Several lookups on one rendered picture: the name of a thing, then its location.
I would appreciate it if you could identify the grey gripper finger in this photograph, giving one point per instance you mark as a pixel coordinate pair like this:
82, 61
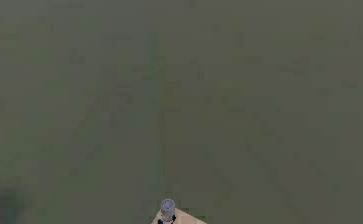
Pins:
160, 221
173, 218

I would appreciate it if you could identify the round pale grey blue package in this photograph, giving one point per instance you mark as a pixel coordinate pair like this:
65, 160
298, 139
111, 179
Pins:
168, 209

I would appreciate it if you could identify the light tan wooden table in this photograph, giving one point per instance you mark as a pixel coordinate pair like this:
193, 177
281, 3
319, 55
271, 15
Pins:
185, 218

